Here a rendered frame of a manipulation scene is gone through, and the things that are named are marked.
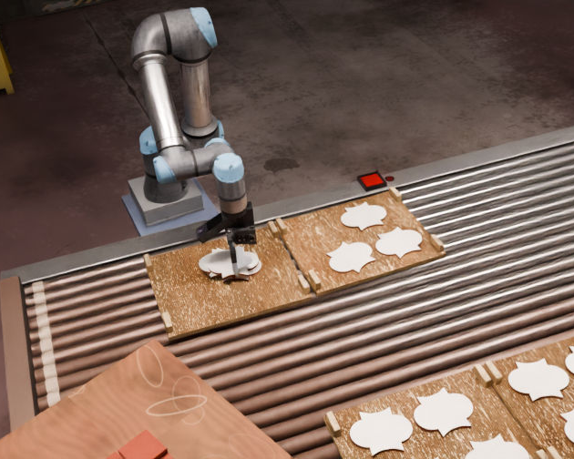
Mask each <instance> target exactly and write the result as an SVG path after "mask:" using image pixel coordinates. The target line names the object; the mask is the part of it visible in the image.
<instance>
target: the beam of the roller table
mask: <svg viewBox="0 0 574 459"><path fill-rule="evenodd" d="M571 144H574V127H567V128H563V129H560V130H557V131H553V132H549V133H546V134H542V135H538V136H534V137H531V138H524V139H521V140H517V141H513V142H509V143H506V144H502V145H499V146H495V147H492V148H485V149H481V150H478V151H474V152H470V153H466V154H463V155H459V156H455V157H452V158H445V159H441V160H438V161H435V162H431V163H427V164H424V165H420V166H416V167H412V168H406V169H402V170H398V171H395V172H391V173H387V174H383V175H381V176H382V177H383V178H384V179H385V177H388V176H391V177H394V178H395V180H393V181H386V180H385V181H386V182H387V187H385V188H381V189H375V190H371V191H367V192H366V191H365V190H364V188H363V187H362V186H361V184H360V183H359V182H358V181H355V182H352V183H348V184H344V185H341V186H337V187H333V188H329V189H323V190H320V191H316V192H313V193H309V194H305V195H301V196H298V197H294V198H290V199H284V200H280V201H276V202H273V203H269V204H265V205H262V206H259V207H255V208H252V209H253V218H254V227H255V226H259V225H262V224H266V223H268V222H269V221H276V219H278V218H281V219H287V218H290V217H294V216H297V215H301V214H304V213H308V212H312V211H316V210H319V209H325V208H329V207H332V206H336V205H340V204H344V203H346V202H350V201H354V200H358V199H364V198H367V197H371V196H374V195H377V194H381V193H384V192H387V191H389V187H394V188H395V189H402V188H406V187H410V186H414V185H416V184H420V183H424V182H427V181H431V180H435V179H440V178H444V177H448V176H452V175H455V174H459V173H463V172H466V171H469V170H473V169H477V168H483V167H486V166H490V165H494V164H497V163H501V162H505V161H509V160H511V159H515V158H522V157H525V156H529V155H533V154H536V153H539V152H543V151H547V150H551V149H554V148H560V147H564V146H567V145H571ZM211 219H212V218H211ZM209 220H210V219H205V220H202V221H198V222H194V223H190V224H187V225H183V226H179V227H176V228H172V229H165V230H162V231H158V232H154V233H150V234H147V235H144V236H140V237H136V238H133V239H129V240H122V241H119V242H115V243H111V244H108V245H104V246H100V247H96V248H93V249H89V250H83V251H80V252H76V253H72V254H68V255H65V256H61V257H57V258H53V259H50V260H43V261H39V262H36V263H32V264H28V265H25V266H22V267H18V268H14V269H11V270H4V271H1V272H0V275H1V280H3V279H7V278H11V277H14V276H19V278H20V280H21V282H22V285H23V288H24V287H25V286H27V285H31V284H32V283H33V282H37V281H48V280H52V279H55V278H59V277H62V276H66V275H69V274H73V273H77V272H81V271H84V270H90V269H94V268H97V267H101V266H105V265H108V264H111V263H115V262H119V261H123V260H129V259H132V258H136V257H139V256H143V255H144V254H147V253H148V254H150V253H154V252H157V251H161V250H167V249H171V248H175V247H178V246H181V245H185V244H189V243H192V242H196V241H198V240H197V236H196V229H197V228H199V227H200V226H202V225H203V224H205V223H206V222H207V221H209Z"/></svg>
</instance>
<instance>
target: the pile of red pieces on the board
mask: <svg viewBox="0 0 574 459"><path fill-rule="evenodd" d="M106 459H174V458H173V457H172V456H171V455H170V454H169V452H168V450H167V448H166V447H165V446H164V445H163V444H162V443H161V442H160V441H159V440H158V439H157V438H156V437H155V436H154V435H153V434H152V433H150V432H149V431H148V430H147V429H146V430H144V431H143V432H142V433H140V434H139V435H137V436H136V437H135V438H133V439H132V440H131V441H129V442H128V443H127V444H125V445H124V446H122V447H121V448H120V449H118V453H117V452H114V453H113V454H111V455H110V456H109V457H107V458H106Z"/></svg>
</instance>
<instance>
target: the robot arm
mask: <svg viewBox="0 0 574 459"><path fill-rule="evenodd" d="M215 46H217V38H216V35H215V31H214V28H213V24H212V22H211V19H210V15H209V13H208V11H207V10H206V9H205V8H204V7H197V8H192V7H191V8H190V9H185V10H179V11H174V12H168V13H163V14H155V15H151V16H149V17H147V18H146V19H145V20H144V21H143V22H142V23H141V24H140V25H139V26H138V28H137V30H136V32H135V35H134V36H133V40H132V44H131V59H132V64H133V67H134V68H135V69H136V70H138V74H139V78H140V82H141V85H142V89H143V93H144V97H145V100H146V104H147V108H148V112H149V119H150V123H151V126H150V127H148V128H146V129H145V130H144V131H143V132H142V133H141V135H140V138H139V143H140V151H141V154H142V158H143V163H144V168H145V172H146V176H145V180H144V186H143V190H144V195H145V197H146V199H147V200H149V201H151V202H154V203H158V204H166V203H171V202H175V201H178V200H180V199H182V198H184V197H185V196H186V195H187V194H188V192H189V189H190V187H189V182H188V179H193V178H197V177H202V176H207V175H210V174H213V175H214V178H215V179H216V183H217V190H218V196H219V203H220V210H221V213H219V214H218V215H217V216H215V217H214V218H212V219H210V220H209V221H207V222H206V223H205V224H203V225H202V226H200V227H199V228H197V229H196V236H197V240H198V241H200V242H201V243H202V244H203V243H205V242H206V241H208V240H209V239H211V238H212V237H214V236H215V235H217V234H218V233H220V232H221V231H223V230H226V236H227V242H228V245H229V246H230V252H231V265H232V271H233V273H234V274H235V275H236V277H239V271H238V269H239V268H242V267H244V266H247V265H249V264H251V263H252V257H251V256H248V255H245V254H244V252H243V248H242V247H241V246H237V247H236V248H235V244H236V245H238V244H249V245H253V244H257V241H256V232H255V227H254V218H253V209H252V204H251V201H248V202H247V198H246V189H245V181H244V167H243V165H242V161H241V158H240V157H239V156H237V155H236V154H234V152H233V149H232V148H231V146H230V144H229V143H228V142H227V141H226V140H224V136H223V135H224V133H223V128H222V124H221V122H220V121H219V120H218V119H217V118H215V117H214V116H213V115H212V113H211V102H210V81H209V70H208V60H207V59H208V58H209V57H210V55H211V48H214V47H215ZM168 55H172V56H173V58H174V59H175V60H176V61H178V62H179V75H180V83H181V90H182V98H183V106H184V113H185V117H184V118H183V119H182V121H181V127H180V126H179V120H178V116H177V112H176V108H175V105H174V101H173V97H172V94H171V90H170V86H169V80H168V76H167V72H166V68H165V65H166V63H167V57H166V56H168ZM253 235H254V237H255V240H254V237H253ZM251 240H253V241H251ZM236 250H237V254H238V257H237V255H236Z"/></svg>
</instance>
